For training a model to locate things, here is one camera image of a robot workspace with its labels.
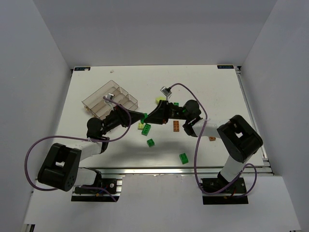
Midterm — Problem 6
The green lego with printed face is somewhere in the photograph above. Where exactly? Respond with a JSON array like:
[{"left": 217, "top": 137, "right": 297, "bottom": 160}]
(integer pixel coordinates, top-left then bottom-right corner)
[{"left": 140, "top": 113, "right": 148, "bottom": 124}]

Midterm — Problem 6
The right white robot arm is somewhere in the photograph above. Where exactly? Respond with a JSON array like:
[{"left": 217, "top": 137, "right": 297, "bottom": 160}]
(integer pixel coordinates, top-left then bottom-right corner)
[{"left": 144, "top": 100, "right": 263, "bottom": 185}]

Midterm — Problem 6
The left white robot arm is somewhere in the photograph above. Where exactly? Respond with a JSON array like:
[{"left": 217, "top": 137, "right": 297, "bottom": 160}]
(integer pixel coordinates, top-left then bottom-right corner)
[{"left": 38, "top": 106, "right": 147, "bottom": 191}]

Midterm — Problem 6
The light yellow-green curved lego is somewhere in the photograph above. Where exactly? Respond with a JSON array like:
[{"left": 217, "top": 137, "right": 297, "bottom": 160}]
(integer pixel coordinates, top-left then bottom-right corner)
[{"left": 155, "top": 97, "right": 165, "bottom": 104}]

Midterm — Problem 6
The light yellow 2x2 lego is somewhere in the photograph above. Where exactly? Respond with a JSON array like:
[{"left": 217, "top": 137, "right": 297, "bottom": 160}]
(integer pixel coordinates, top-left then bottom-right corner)
[{"left": 138, "top": 123, "right": 145, "bottom": 130}]

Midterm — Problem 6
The orange 2x4 lego plate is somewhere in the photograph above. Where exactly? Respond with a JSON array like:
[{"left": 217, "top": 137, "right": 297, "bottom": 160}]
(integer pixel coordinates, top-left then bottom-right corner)
[{"left": 173, "top": 120, "right": 180, "bottom": 132}]

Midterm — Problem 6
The upturned green 2x4 lego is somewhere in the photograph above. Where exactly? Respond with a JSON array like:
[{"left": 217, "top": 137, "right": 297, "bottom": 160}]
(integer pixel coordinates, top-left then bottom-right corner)
[{"left": 141, "top": 124, "right": 151, "bottom": 136}]

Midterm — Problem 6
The green 2x2 lego brick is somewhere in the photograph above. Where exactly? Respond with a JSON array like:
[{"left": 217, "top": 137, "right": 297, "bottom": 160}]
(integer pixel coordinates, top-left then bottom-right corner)
[{"left": 146, "top": 139, "right": 155, "bottom": 147}]

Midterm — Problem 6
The clear compartment organizer tray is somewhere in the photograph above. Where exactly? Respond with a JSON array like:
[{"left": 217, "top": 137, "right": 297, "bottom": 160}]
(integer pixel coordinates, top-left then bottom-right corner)
[{"left": 82, "top": 80, "right": 138, "bottom": 119}]

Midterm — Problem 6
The green lego with eyes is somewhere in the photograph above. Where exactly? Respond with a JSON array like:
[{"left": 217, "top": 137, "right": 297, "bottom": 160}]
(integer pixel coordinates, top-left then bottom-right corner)
[{"left": 179, "top": 153, "right": 189, "bottom": 165}]

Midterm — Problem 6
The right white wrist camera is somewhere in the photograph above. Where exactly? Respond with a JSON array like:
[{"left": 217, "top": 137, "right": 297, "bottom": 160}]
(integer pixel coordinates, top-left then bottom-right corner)
[{"left": 160, "top": 87, "right": 172, "bottom": 101}]

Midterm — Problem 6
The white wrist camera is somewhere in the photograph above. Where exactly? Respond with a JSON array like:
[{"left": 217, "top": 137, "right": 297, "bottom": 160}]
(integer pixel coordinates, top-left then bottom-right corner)
[
  {"left": 103, "top": 93, "right": 115, "bottom": 105},
  {"left": 160, "top": 87, "right": 172, "bottom": 101}
]

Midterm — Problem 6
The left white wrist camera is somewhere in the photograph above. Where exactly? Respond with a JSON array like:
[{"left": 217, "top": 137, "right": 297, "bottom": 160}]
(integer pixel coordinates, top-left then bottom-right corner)
[{"left": 103, "top": 93, "right": 115, "bottom": 105}]

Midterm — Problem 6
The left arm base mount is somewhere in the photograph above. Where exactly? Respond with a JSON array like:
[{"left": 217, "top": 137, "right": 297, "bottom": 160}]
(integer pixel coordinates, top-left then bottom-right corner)
[{"left": 71, "top": 168, "right": 120, "bottom": 203}]

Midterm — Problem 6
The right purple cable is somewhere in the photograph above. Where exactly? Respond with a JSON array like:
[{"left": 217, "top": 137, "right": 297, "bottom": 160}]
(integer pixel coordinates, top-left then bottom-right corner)
[{"left": 169, "top": 83, "right": 258, "bottom": 195}]

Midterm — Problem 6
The purple cable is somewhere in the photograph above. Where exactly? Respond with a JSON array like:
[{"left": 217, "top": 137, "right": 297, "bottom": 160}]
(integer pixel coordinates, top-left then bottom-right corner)
[
  {"left": 24, "top": 95, "right": 132, "bottom": 203},
  {"left": 169, "top": 83, "right": 258, "bottom": 195}
]

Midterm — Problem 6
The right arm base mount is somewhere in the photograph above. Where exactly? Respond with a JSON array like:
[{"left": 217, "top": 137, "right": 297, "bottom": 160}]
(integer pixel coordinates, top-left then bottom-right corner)
[{"left": 200, "top": 177, "right": 249, "bottom": 205}]

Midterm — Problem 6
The aluminium table edge rail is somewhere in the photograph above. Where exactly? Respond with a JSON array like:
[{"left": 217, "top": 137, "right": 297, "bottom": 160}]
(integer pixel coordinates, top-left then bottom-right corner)
[{"left": 235, "top": 66, "right": 275, "bottom": 175}]

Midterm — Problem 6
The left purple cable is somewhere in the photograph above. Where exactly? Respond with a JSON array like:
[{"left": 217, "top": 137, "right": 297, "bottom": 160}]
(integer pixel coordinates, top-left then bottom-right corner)
[{"left": 24, "top": 95, "right": 132, "bottom": 203}]

